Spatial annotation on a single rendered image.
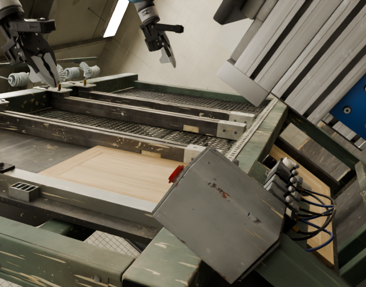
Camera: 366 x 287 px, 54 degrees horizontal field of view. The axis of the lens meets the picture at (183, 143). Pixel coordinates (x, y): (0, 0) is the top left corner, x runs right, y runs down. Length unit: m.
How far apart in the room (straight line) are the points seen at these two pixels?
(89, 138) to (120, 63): 6.34
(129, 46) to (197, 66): 1.52
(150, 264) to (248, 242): 0.23
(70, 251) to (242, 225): 0.36
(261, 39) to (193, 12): 6.24
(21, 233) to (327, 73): 0.65
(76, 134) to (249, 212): 1.05
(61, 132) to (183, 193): 1.04
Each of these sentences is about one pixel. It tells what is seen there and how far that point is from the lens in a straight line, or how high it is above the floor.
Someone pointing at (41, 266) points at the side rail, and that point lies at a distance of 0.80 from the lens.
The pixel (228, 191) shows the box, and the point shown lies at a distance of 0.55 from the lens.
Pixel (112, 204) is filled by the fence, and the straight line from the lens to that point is 0.95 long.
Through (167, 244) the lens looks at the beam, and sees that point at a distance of 0.77.
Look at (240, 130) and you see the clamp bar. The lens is 1.68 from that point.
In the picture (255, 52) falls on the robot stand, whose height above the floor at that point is 0.96.
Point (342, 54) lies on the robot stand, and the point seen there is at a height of 0.86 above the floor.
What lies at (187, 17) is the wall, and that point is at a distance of 6.88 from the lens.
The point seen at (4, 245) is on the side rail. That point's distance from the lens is 0.85.
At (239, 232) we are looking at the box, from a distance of 0.56.
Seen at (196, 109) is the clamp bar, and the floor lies 1.18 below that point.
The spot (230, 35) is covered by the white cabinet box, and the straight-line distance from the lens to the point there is 5.12.
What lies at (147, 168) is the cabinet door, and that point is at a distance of 1.23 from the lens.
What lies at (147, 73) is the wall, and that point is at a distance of 7.44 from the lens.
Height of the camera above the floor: 0.89
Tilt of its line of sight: 7 degrees up
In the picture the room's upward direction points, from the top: 51 degrees counter-clockwise
